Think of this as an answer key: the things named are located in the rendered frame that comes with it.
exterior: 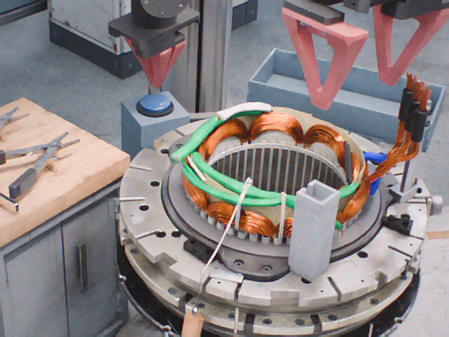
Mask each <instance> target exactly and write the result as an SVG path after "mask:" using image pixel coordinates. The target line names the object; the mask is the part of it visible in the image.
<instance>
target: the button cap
mask: <svg viewBox="0 0 449 337"><path fill-rule="evenodd" d="M140 108H141V109H142V110H144V111H145V112H149V113H162V112H166V111H167V110H168V109H169V108H170V100H169V98H168V97H167V96H163V95H159V94H151V95H146V96H144V97H143V98H141V100H140Z"/></svg>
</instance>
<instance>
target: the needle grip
mask: <svg viewBox="0 0 449 337"><path fill-rule="evenodd" d="M191 314H192V311H190V312H188V313H187V314H186V315H185V317H184V325H183V329H182V333H181V337H200V333H201V328H202V325H203V321H204V317H203V315H201V314H200V313H199V315H198V316H197V317H193V316H192V315H191Z"/></svg>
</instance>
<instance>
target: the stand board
mask: <svg viewBox="0 0 449 337"><path fill-rule="evenodd" d="M16 107H19V109H18V110H17V111H16V112H15V113H14V114H13V115H12V116H13V117H16V116H20V115H25V114H27V113H30V116H28V117H26V118H24V119H22V120H18V121H15V122H13V123H10V124H9V125H7V126H6V127H5V129H6V141H4V142H2V141H0V150H4V151H5V152H7V151H11V150H18V149H22V148H29V147H31V146H35V145H39V144H49V143H50V142H51V141H52V140H54V139H55V138H58V137H59V136H61V135H62V134H63V133H64V132H69V135H68V136H66V137H65V138H63V140H61V142H62V143H63V144H65V143H68V142H70V141H73V140H77V139H79V138H80V142H79V143H77V144H73V145H71V146H69V147H67V148H64V149H59V150H58V151H57V152H56V153H55V154H54V156H56V157H58V172H56V173H53V172H52V171H51V170H49V169H48V168H46V167H45V168H44V169H43V170H42V171H41V172H40V174H39V175H38V176H37V181H36V182H35V183H34V184H33V185H32V186H31V187H29V189H28V190H27V191H25V192H23V194H22V195H20V196H19V197H18V198H17V199H12V200H14V201H16V202H18V207H19V214H18V215H15V214H12V212H10V211H9V210H7V209H5V208H3V207H2V206H0V248H1V247H2V246H4V245H5V244H6V243H10V242H12V241H13V240H14V239H15V238H18V237H20V236H22V235H23V234H24V233H25V232H29V231H30V230H31V229H33V228H34V227H35V226H38V225H41V224H42V223H43V222H45V221H47V220H49V219H51V218H52V217H53V216H54V215H56V214H58V213H61V212H62V211H63V210H65V209H68V208H69V207H70V206H72V205H74V204H75V203H78V202H79V201H81V200H82V199H83V198H85V197H88V196H90V195H91V194H93V193H94V192H95V191H99V189H101V188H103V187H104V186H105V185H109V184H110V183H111V182H113V181H115V179H119V178H120V177H121V176H122V175H124V174H125V172H126V171H127V168H129V164H130V156H129V155H128V154H127V153H125V152H123V151H122V150H120V149H117V148H116V147H114V146H112V145H110V144H108V143H106V142H104V141H103V140H101V139H100V138H97V137H95V136H93V135H92V134H90V133H89V132H86V131H84V130H82V129H81V128H79V127H78V126H75V125H73V124H71V123H70V122H69V121H67V120H64V119H63V118H61V117H59V116H57V115H55V114H53V113H52V112H49V111H47V110H46V109H45V108H41V107H40V106H38V105H37V104H35V103H32V102H30V101H29V100H28V99H26V98H24V97H22V98H20V99H18V100H16V101H14V102H13V103H9V104H7V105H6V106H3V107H1V108H0V116H1V115H5V114H6V113H7V112H8V111H10V110H12V108H16ZM36 162H37V154H36V155H33V156H25V157H23V158H22V159H21V158H15V159H12V160H7V161H6V164H3V165H1V166H0V191H1V193H4V194H5V195H6V196H7V197H10V195H9V189H8V186H9V185H11V184H12V182H13V181H15V180H16V179H18V177H20V176H21V175H22V174H23V173H24V172H25V171H26V170H27V169H28V168H33V167H34V165H35V163H36Z"/></svg>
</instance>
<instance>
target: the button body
mask: <svg viewBox="0 0 449 337"><path fill-rule="evenodd" d="M156 94H159V95H163V96H167V97H168V98H169V100H170V101H171V102H173V103H174V110H173V112H172V113H171V114H169V115H167V116H163V117H159V118H151V117H147V116H144V115H142V114H139V113H138V112H137V110H136V104H137V102H139V101H140V100H141V98H143V96H140V97H135V98H132V99H126V100H122V101H121V128H122V151H123V152H125V153H127V154H128V155H129V156H130V163H131V162H132V161H133V159H134V158H135V157H136V156H137V155H138V154H139V153H140V151H141V150H142V149H145V148H148V149H151V150H156V149H157V148H154V140H156V139H157V138H158V137H161V136H162V135H164V134H166V133H168V132H171V131H176V129H177V128H179V127H181V126H185V125H187V124H190V115H189V114H188V113H187V111H186V110H185V109H184V108H182V107H181V105H180V103H179V102H177V101H176V100H175V98H174V97H173V96H172V95H171V94H170V93H169V91H163V92H159V93H156Z"/></svg>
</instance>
